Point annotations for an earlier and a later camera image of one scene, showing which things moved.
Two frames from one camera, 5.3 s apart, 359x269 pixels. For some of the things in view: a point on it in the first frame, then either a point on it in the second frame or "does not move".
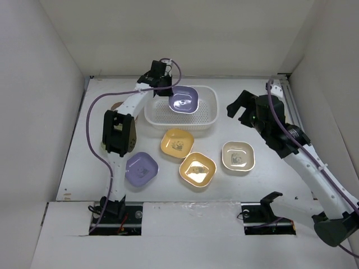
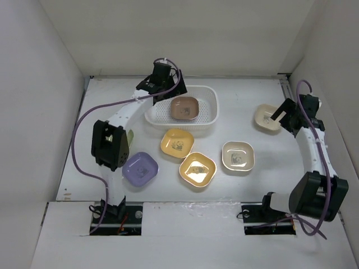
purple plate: [141, 169] does not move
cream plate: [238, 156] does not move
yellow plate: [197, 169] does not move
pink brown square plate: [116, 105] to [184, 108]
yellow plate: [177, 143] does not move
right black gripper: [245, 99] to [289, 106]
